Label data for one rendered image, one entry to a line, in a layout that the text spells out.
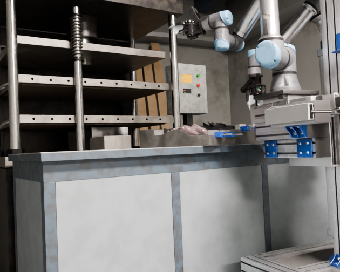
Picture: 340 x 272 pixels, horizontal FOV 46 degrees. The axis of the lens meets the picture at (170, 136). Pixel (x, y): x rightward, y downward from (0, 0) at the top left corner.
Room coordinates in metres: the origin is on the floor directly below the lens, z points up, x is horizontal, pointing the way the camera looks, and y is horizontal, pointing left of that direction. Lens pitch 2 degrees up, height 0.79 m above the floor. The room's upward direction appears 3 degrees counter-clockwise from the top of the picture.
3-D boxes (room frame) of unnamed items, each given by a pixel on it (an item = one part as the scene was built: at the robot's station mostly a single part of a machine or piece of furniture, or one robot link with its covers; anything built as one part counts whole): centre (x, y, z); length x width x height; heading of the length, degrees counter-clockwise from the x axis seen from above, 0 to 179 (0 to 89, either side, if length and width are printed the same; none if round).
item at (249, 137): (2.55, -0.35, 0.87); 0.50 x 0.26 x 0.14; 33
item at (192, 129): (2.29, -0.10, 0.90); 0.26 x 0.18 x 0.08; 50
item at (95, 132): (2.93, 0.54, 0.87); 0.50 x 0.27 x 0.17; 33
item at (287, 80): (1.93, -0.57, 1.09); 0.15 x 0.15 x 0.10
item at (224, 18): (1.99, -0.28, 1.43); 0.11 x 0.08 x 0.09; 51
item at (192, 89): (3.26, -0.15, 0.74); 0.30 x 0.22 x 1.47; 123
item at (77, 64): (2.60, 0.59, 1.10); 0.05 x 0.05 x 1.30
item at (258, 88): (2.36, -0.53, 1.15); 0.09 x 0.08 x 0.12; 33
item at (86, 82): (3.02, 0.65, 1.27); 1.10 x 0.74 x 0.05; 123
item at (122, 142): (2.10, 0.32, 0.84); 0.20 x 0.15 x 0.07; 33
